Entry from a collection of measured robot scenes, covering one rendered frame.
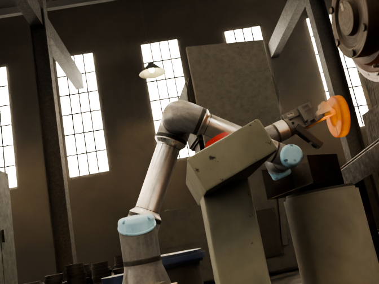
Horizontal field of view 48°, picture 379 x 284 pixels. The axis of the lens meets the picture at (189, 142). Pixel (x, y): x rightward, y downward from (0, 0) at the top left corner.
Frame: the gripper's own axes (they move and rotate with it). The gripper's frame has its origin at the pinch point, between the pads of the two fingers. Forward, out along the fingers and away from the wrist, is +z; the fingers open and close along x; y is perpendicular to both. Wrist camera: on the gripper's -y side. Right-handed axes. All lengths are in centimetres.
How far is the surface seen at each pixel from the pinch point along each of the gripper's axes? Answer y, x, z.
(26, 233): 170, 979, -429
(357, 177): -26.1, 24.3, 5.3
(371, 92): 4.0, 23.5, 29.7
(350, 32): 19.9, -20.4, 8.8
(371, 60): 8.7, -18.5, 11.4
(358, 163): -21.2, 19.8, 6.6
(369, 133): -11.9, 24.8, 19.8
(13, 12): 595, 721, -205
